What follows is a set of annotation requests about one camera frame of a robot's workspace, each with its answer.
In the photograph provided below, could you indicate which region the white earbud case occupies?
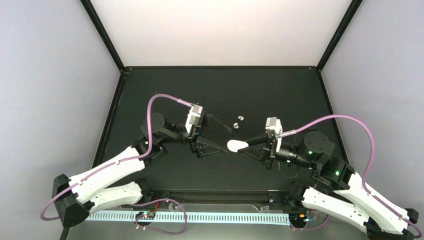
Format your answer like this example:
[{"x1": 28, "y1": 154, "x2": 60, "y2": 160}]
[{"x1": 226, "y1": 139, "x2": 249, "y2": 153}]

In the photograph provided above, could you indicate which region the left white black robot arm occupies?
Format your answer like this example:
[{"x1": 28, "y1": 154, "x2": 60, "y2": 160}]
[{"x1": 52, "y1": 112, "x2": 232, "y2": 228}]

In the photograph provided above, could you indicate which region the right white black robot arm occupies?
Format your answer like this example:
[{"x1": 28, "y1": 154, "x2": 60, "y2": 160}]
[{"x1": 227, "y1": 130, "x2": 419, "y2": 240}]

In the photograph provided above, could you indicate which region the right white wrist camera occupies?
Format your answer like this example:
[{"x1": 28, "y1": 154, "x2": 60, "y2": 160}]
[{"x1": 265, "y1": 117, "x2": 283, "y2": 152}]

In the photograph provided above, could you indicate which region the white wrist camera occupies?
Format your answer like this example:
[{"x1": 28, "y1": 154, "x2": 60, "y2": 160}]
[
  {"x1": 185, "y1": 104, "x2": 203, "y2": 134},
  {"x1": 265, "y1": 117, "x2": 283, "y2": 152}
]

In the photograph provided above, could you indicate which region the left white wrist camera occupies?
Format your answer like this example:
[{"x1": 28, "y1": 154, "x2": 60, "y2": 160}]
[{"x1": 185, "y1": 104, "x2": 203, "y2": 134}]

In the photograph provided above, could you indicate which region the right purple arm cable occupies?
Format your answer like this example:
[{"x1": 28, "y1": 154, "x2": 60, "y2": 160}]
[{"x1": 274, "y1": 114, "x2": 424, "y2": 239}]

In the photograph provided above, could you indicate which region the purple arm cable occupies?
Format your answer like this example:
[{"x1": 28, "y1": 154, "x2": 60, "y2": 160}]
[
  {"x1": 274, "y1": 114, "x2": 424, "y2": 239},
  {"x1": 39, "y1": 93, "x2": 194, "y2": 222}
]

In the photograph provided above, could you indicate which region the black mounting rail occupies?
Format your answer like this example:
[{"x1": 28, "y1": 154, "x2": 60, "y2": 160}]
[{"x1": 136, "y1": 189, "x2": 308, "y2": 213}]

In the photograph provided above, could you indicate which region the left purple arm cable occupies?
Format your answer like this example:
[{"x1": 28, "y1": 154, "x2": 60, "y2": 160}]
[{"x1": 39, "y1": 93, "x2": 194, "y2": 222}]

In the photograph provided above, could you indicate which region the white slotted cable duct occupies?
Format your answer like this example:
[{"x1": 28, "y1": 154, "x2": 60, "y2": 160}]
[{"x1": 87, "y1": 210, "x2": 290, "y2": 226}]

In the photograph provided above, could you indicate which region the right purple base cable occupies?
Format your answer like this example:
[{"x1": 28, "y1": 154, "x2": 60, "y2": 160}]
[{"x1": 289, "y1": 211, "x2": 331, "y2": 232}]

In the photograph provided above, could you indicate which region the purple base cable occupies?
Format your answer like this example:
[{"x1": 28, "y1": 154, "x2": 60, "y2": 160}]
[
  {"x1": 289, "y1": 211, "x2": 331, "y2": 232},
  {"x1": 129, "y1": 198, "x2": 188, "y2": 236}
]

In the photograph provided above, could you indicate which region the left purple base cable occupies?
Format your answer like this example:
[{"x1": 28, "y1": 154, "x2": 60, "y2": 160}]
[{"x1": 129, "y1": 198, "x2": 188, "y2": 236}]

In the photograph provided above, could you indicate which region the left black corner post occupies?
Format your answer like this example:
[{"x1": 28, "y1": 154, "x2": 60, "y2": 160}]
[{"x1": 80, "y1": 0, "x2": 125, "y2": 72}]

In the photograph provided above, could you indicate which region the black corner post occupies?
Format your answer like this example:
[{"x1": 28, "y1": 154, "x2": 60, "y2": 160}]
[
  {"x1": 316, "y1": 0, "x2": 363, "y2": 73},
  {"x1": 80, "y1": 0, "x2": 125, "y2": 72}
]

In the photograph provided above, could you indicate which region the right black corner post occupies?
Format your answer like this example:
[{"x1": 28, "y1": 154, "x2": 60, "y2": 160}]
[{"x1": 316, "y1": 0, "x2": 363, "y2": 73}]

